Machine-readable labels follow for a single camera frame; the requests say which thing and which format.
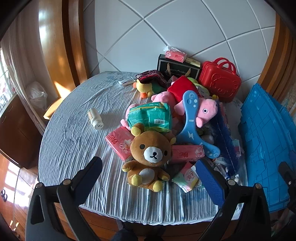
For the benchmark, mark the yellow plastic toy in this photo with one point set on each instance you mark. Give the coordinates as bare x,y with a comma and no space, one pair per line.
215,97

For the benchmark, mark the dark patterned cloth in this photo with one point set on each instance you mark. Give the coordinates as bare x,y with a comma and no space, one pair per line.
150,75

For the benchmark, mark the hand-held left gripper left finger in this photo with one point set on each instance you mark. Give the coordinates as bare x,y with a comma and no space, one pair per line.
89,179

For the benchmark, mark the yellow duck plush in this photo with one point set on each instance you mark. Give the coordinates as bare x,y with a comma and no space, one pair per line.
143,87

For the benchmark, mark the white tube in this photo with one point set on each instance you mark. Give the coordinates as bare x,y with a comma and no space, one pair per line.
126,82

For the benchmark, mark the clear plastic bag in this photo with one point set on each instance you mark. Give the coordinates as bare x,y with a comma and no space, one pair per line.
35,95

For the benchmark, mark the red toy suitcase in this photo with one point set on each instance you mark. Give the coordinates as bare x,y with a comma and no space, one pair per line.
219,81

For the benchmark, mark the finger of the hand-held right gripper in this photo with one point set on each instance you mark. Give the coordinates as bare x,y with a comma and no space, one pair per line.
288,173

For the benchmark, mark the white plastic bottle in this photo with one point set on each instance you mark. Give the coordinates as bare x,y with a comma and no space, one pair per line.
96,119

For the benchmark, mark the pink tissue pack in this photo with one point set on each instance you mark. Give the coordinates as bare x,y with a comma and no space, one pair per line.
187,153
118,141

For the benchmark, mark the cream cardboard box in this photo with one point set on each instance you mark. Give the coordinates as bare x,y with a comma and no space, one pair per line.
193,62

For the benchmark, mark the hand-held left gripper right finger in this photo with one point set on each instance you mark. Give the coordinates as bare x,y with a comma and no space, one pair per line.
210,183

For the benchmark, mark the green sanitary pad pack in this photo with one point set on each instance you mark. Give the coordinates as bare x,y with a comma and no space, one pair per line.
150,115

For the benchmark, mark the pink plush toy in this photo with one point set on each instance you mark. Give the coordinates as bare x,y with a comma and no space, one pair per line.
124,122

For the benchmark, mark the brown cardboard box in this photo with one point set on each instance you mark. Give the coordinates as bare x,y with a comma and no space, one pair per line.
52,110

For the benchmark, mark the blue plastic folding crate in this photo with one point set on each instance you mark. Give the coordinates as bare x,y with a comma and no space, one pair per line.
266,139

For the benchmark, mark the blue plastic boomerang toy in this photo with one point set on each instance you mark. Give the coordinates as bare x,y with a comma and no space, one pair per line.
189,120

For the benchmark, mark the black gift box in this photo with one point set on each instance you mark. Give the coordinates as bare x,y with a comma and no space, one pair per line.
178,67

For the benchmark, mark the wooden cabinet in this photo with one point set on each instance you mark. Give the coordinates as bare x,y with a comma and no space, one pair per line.
16,139

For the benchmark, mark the brown bear plush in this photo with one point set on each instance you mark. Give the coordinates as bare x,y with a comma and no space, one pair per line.
150,148

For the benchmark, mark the pastel sanitary pad pack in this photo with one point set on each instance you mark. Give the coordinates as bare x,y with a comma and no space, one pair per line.
187,177

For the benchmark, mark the lime green plush toy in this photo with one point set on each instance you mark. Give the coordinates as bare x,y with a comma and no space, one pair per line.
192,80

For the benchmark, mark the pink tissue box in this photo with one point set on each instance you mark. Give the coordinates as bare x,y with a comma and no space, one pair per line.
175,55

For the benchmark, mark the pink pig plush red dress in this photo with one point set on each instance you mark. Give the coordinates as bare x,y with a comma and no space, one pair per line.
182,87

